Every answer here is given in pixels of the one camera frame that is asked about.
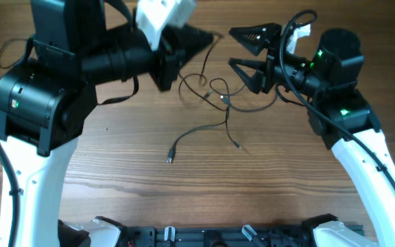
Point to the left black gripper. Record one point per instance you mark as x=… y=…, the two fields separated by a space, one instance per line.
x=169 y=58

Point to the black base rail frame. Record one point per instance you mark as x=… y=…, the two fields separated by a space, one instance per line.
x=274 y=236

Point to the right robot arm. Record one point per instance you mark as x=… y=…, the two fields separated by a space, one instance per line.
x=327 y=86

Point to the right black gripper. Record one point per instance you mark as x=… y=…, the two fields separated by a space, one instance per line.
x=270 y=40

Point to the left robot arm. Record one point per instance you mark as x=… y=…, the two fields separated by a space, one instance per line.
x=49 y=92

